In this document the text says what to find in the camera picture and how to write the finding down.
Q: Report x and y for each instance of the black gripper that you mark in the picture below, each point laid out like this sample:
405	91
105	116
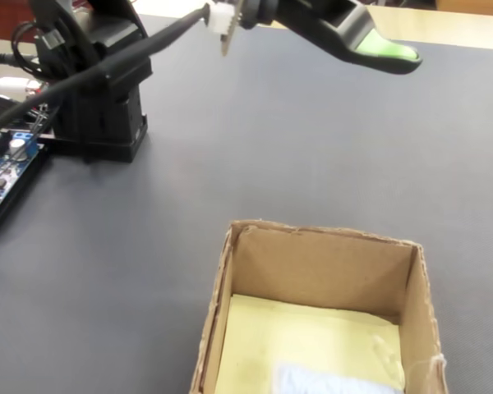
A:
304	16

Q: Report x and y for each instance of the dark grey textured mat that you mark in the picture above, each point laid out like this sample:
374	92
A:
271	164

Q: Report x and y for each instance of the brown cardboard box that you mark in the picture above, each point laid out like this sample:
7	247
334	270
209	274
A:
320	262

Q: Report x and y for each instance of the black power plug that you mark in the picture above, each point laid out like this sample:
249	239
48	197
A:
0	59

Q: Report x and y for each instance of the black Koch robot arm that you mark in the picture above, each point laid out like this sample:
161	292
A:
107	102

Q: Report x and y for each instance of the yellow sponge pad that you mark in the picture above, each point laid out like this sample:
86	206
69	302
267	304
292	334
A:
312	336

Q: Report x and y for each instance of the blue circuit board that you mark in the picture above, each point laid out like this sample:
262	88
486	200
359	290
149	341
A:
4	172

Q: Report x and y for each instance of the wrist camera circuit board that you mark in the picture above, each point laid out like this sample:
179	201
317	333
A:
232	28

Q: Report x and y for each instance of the white blue cloth block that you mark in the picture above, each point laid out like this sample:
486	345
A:
333	381

